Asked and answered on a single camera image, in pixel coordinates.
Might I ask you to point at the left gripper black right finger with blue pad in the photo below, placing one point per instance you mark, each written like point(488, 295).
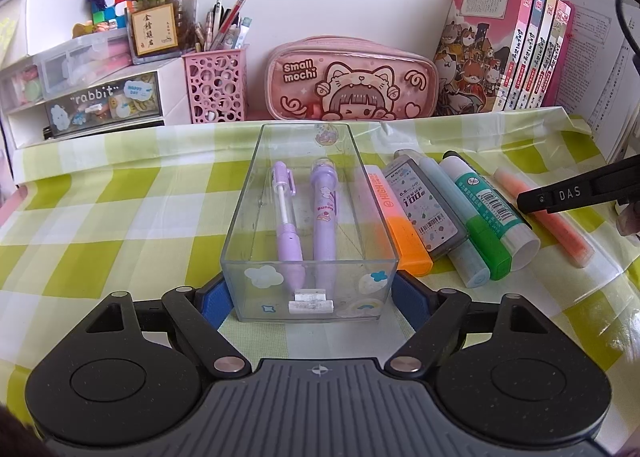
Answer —
point(436, 317)

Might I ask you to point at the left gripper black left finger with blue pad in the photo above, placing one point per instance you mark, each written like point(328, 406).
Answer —
point(196, 315)

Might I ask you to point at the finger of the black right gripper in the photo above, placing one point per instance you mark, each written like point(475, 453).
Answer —
point(616, 182)

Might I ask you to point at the orange highlighter marker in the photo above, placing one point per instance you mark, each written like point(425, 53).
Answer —
point(412, 255)

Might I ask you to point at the light blue highlighter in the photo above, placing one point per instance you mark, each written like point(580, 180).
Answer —
point(468, 263)

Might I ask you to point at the grey lead refill case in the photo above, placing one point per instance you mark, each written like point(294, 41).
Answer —
point(437, 226)

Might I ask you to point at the coral pink highlighter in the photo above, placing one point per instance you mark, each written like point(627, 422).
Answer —
point(576, 247)

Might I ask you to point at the green cap marker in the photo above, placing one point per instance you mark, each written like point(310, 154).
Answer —
point(481, 224)

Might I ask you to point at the purple mechanical pencil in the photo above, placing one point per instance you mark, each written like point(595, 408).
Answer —
point(289, 248)

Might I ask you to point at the white teal glue stick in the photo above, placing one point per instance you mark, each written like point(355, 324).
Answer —
point(513, 232)

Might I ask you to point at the clear acrylic organizer box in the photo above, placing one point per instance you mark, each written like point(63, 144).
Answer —
point(366, 259)

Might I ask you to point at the purple cartoon pen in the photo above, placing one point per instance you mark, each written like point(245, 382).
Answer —
point(323, 182)

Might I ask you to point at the gloved hand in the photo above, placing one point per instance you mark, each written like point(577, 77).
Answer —
point(628, 219)

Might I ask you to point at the white printed paper stack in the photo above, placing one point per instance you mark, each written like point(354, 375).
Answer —
point(599, 81)

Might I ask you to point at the pink spine book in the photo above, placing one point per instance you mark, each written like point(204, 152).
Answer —
point(552, 53)

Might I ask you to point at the cream spine book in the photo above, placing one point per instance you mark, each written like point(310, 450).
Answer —
point(544, 30)

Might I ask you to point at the pink cartoon book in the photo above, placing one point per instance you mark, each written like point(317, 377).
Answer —
point(477, 54)

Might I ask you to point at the blue spine book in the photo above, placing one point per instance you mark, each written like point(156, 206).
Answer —
point(528, 47)

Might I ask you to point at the white drawer organizer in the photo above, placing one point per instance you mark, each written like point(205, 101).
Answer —
point(137, 95)

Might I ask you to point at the pink perforated pen holder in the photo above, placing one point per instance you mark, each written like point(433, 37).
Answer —
point(216, 85)

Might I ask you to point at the pink cartoon pencil case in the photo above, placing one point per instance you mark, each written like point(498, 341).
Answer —
point(332, 78)

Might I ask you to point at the clear storage box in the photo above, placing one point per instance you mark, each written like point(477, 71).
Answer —
point(81, 61)

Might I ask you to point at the framed calligraphy plaque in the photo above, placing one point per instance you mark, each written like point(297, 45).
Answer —
point(154, 30)

